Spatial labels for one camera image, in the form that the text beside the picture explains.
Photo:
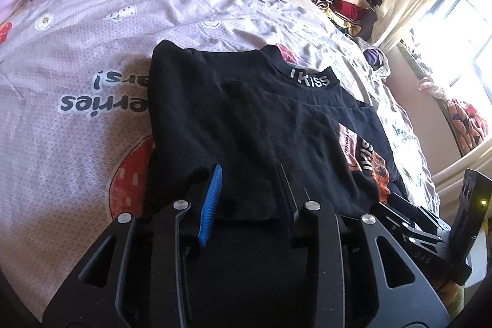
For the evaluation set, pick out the lilac strawberry print quilt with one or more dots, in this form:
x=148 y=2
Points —
x=75 y=128

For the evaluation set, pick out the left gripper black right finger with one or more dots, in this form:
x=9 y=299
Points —
x=287 y=207

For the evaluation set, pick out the black IKISS sweater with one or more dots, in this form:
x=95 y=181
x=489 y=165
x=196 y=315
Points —
x=249 y=112

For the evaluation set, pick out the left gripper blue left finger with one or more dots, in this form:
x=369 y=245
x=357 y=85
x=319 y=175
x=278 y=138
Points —
x=210 y=202

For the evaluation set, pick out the clothes on window sill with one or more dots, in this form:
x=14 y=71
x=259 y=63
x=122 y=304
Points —
x=467 y=126

